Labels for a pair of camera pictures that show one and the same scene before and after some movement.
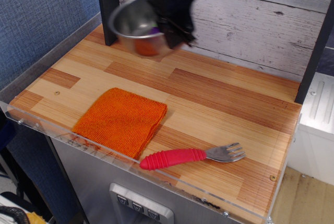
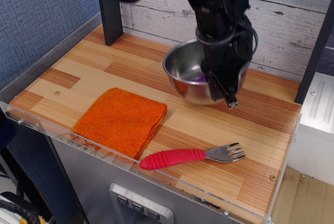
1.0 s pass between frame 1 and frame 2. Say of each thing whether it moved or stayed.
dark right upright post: stayed
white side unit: stayed
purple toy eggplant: moved
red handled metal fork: stayed
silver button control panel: stayed
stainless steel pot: moved
